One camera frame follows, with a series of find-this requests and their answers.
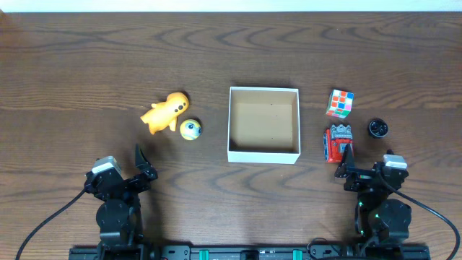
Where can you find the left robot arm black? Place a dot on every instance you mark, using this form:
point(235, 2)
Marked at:
point(119, 217)

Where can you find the orange duck-like toy figure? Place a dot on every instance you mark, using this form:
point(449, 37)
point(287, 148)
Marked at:
point(165, 114)

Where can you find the red toy robot car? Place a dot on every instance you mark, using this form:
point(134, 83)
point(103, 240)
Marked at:
point(335, 139)

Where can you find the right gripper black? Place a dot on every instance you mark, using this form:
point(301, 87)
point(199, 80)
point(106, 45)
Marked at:
point(361, 177)

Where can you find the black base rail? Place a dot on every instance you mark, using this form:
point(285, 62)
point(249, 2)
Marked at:
point(312, 251)

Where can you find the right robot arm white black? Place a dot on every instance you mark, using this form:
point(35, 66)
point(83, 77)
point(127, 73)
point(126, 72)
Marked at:
point(378, 218)

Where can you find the black round cap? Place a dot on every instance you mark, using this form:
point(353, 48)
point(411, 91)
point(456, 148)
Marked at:
point(377, 128)

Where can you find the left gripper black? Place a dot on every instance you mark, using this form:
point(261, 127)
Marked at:
point(128, 181)

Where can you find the white cardboard box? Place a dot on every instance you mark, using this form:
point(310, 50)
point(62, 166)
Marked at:
point(263, 125)

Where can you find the yellow minion ball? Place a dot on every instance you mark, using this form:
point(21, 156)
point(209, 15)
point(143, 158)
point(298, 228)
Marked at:
point(190, 129)

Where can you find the rubik's cube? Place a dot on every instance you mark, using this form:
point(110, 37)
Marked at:
point(340, 103)

